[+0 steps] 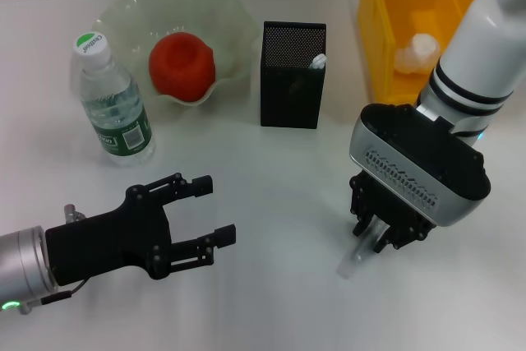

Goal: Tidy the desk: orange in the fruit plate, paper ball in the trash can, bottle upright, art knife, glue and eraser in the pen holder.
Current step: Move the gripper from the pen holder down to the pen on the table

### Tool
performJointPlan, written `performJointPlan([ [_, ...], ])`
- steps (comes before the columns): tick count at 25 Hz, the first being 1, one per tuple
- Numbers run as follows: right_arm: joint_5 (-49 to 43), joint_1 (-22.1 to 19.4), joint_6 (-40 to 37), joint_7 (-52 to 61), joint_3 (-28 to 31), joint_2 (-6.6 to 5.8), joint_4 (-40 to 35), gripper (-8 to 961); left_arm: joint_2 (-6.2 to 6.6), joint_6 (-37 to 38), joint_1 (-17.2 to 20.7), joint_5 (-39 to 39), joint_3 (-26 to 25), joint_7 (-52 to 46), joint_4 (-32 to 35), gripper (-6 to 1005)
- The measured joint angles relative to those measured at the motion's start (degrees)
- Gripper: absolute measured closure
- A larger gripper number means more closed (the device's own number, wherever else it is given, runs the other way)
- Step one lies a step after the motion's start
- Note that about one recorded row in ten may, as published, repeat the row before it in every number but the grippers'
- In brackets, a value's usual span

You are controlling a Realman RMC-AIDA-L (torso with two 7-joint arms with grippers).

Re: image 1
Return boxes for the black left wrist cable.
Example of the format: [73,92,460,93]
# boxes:
[39,279,90,305]

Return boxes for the yellow plastic bin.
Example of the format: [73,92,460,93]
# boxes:
[356,0,494,106]

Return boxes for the black mesh pen holder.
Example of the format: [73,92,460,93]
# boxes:
[259,21,328,130]

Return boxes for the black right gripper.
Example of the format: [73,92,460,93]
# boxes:
[348,172,436,254]

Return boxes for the red-orange knitted orange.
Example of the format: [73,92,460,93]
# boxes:
[148,31,217,104]

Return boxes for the grey pen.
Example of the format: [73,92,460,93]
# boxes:
[335,219,390,280]

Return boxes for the green and clear pen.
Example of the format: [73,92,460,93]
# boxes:
[308,53,329,72]

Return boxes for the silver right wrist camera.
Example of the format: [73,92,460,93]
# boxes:
[348,103,492,228]

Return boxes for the pale green glass fruit plate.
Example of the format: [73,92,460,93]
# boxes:
[96,0,258,109]

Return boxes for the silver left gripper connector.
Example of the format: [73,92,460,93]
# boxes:
[63,203,88,224]

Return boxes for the white paper ball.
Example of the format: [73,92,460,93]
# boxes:
[394,33,443,76]

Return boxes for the clear bottle with green label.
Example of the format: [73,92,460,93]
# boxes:
[72,31,156,168]

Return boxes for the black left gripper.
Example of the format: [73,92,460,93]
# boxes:
[44,173,238,287]

